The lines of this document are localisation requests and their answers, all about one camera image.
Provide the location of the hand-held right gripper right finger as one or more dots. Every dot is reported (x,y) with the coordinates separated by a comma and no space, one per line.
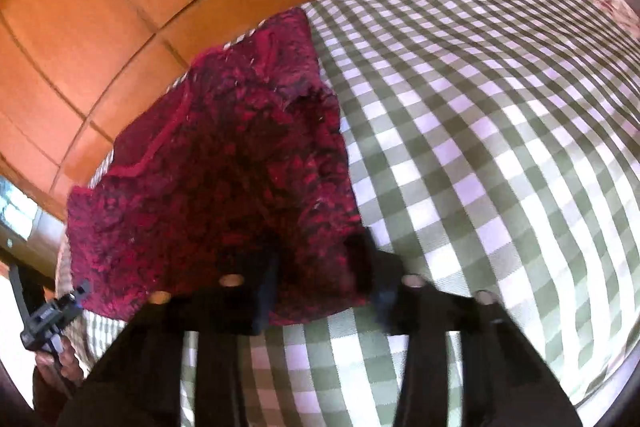
(450,357)

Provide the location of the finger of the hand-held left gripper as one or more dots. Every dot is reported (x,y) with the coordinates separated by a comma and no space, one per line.
(77,293)

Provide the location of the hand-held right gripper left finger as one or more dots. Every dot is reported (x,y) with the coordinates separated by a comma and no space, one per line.
(150,357)

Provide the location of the dark red knitted sweater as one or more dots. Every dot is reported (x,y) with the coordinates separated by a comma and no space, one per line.
(225,187)

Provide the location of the person's left forearm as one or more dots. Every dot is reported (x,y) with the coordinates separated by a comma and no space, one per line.
(47,402)

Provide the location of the person's left hand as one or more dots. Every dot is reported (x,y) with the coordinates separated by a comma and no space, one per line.
(62,367)

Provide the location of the white bed base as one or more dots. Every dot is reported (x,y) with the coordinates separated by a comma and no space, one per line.
(607,382)

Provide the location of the green checked bed blanket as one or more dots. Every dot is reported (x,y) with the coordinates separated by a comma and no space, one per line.
(475,132)

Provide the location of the wooden wardrobe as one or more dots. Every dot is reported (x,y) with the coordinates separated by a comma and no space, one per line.
(125,7)

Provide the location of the window frame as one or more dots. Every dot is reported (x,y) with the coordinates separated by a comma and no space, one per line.
(17,212)

